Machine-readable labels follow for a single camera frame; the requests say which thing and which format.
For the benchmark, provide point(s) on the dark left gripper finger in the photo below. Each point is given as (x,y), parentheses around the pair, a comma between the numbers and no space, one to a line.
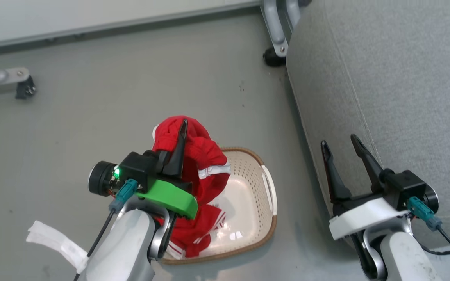
(178,156)

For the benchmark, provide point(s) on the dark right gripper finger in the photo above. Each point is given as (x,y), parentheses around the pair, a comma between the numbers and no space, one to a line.
(335,179)
(367,162)

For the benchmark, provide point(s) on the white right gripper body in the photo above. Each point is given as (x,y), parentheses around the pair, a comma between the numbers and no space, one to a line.
(361,214)

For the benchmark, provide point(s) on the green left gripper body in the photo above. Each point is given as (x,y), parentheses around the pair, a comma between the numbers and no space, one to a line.
(170,197)

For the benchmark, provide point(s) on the red white-striped garment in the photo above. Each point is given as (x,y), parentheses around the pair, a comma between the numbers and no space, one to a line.
(203,156)

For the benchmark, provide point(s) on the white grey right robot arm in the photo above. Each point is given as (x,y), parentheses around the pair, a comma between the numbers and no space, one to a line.
(404,257)

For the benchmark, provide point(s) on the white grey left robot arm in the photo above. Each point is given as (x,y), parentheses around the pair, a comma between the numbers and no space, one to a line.
(125,246)

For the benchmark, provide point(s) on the cream perforated laundry basket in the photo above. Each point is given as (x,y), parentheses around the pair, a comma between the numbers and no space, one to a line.
(248,195)

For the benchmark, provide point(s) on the black round right gripper motor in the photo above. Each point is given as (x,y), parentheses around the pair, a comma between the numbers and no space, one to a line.
(432,200)

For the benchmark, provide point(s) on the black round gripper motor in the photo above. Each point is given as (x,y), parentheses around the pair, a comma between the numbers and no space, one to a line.
(432,200)
(100,178)

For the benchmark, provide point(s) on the black round left gripper motor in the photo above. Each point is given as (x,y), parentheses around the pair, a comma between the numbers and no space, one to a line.
(100,178)

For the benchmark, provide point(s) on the grey fabric sofa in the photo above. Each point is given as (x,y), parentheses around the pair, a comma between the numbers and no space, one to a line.
(397,89)

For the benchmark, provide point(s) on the white tape strip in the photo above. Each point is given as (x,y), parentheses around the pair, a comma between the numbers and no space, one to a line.
(55,242)

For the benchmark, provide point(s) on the black caster wheel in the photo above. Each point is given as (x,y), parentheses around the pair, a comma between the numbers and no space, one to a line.
(25,88)
(274,57)

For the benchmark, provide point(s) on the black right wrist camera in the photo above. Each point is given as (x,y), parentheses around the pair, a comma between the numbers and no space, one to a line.
(402,185)

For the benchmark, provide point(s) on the grey partition post foot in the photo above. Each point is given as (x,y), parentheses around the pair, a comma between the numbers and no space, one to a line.
(275,23)

